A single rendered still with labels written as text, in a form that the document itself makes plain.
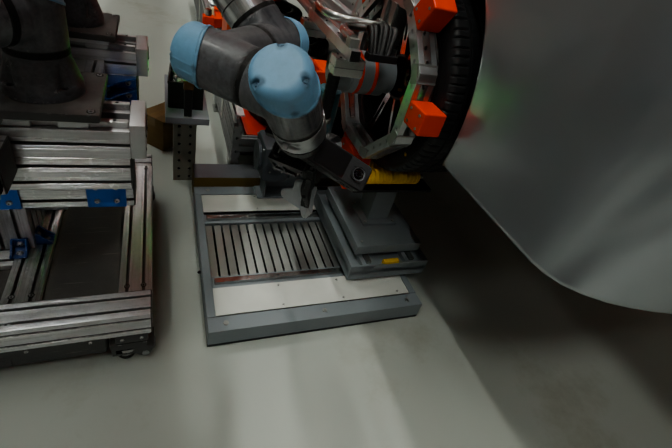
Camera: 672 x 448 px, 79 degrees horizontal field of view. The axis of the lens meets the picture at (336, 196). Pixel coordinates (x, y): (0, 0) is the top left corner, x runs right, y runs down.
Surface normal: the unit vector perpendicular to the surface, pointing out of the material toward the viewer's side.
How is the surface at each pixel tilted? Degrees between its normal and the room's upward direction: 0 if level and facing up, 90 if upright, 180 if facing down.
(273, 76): 40
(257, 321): 0
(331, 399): 0
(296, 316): 0
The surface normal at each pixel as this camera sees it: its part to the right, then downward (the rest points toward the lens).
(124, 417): 0.23, -0.79
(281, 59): -0.06, -0.30
